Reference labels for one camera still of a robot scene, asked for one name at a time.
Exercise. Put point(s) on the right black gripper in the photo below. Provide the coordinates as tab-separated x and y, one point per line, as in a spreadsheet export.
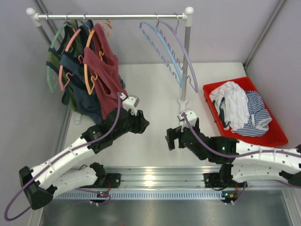
173	133

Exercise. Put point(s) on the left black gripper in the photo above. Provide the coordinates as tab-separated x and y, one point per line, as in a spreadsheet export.
140	123

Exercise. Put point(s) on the orange plastic hanger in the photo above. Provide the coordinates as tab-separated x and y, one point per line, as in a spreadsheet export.
90	75

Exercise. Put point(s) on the maroon tank top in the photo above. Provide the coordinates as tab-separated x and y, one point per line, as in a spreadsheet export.
106	65

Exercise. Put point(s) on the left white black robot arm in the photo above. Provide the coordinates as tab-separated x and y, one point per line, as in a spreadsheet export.
48	180

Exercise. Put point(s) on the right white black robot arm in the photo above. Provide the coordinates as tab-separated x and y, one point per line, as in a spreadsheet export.
239	161

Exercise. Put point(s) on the blue tank top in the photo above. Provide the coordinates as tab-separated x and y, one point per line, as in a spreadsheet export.
88	105

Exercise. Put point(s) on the pink plastic hanger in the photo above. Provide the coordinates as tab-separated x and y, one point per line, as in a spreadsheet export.
71	67

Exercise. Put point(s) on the blue plastic hanger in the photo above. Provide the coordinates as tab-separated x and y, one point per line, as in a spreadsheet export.
169	56

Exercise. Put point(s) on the purple plastic hanger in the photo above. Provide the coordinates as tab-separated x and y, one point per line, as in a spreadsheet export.
189	73

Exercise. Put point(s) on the green tank top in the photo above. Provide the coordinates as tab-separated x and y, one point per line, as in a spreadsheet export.
57	46

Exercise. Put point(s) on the green plastic hanger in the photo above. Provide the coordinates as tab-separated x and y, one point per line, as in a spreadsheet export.
54	56

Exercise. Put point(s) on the white garment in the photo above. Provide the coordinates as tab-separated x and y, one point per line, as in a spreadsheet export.
231	103

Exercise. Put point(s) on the blue striped garment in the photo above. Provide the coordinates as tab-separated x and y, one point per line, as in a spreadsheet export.
252	117

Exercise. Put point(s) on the silver clothes rack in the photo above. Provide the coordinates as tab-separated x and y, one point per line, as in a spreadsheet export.
187	16

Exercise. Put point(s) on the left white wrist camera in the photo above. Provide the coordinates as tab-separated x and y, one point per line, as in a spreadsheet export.
130	103

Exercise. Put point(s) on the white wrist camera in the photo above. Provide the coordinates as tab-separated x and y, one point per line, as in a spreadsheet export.
130	103
187	116

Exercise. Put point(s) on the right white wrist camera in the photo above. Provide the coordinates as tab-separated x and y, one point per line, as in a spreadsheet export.
187	116

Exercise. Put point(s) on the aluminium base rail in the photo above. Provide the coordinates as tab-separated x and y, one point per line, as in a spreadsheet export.
162	183

